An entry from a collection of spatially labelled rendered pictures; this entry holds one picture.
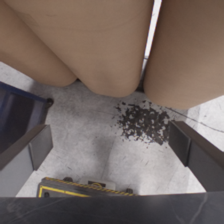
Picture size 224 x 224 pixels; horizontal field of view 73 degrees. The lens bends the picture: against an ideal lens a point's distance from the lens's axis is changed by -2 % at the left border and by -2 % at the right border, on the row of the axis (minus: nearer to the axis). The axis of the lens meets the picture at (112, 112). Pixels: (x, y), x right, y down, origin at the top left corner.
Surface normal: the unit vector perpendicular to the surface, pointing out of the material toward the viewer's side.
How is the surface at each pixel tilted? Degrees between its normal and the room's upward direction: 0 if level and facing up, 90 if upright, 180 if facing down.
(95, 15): 90
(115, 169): 0
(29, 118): 0
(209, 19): 90
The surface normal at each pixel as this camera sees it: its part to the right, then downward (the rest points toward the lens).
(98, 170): -0.11, -0.12
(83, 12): -0.16, 0.98
